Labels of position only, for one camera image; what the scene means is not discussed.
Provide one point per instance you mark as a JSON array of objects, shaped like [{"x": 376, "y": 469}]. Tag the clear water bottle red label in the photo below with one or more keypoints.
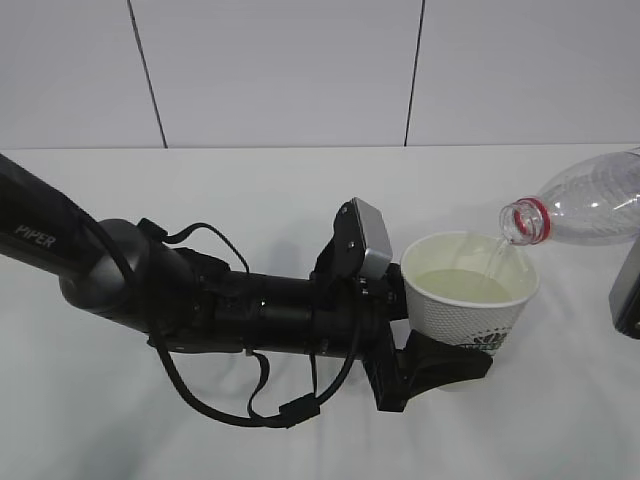
[{"x": 594, "y": 202}]

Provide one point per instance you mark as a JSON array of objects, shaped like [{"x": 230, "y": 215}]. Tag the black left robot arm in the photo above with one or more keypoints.
[{"x": 144, "y": 278}]

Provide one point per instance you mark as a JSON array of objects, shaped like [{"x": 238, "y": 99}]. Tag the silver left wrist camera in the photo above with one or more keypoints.
[{"x": 360, "y": 246}]

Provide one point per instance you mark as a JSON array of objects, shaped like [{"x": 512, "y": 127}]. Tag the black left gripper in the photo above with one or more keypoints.
[{"x": 355, "y": 324}]

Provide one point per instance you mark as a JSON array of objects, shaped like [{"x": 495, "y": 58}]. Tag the white paper cup green logo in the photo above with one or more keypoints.
[{"x": 466, "y": 289}]

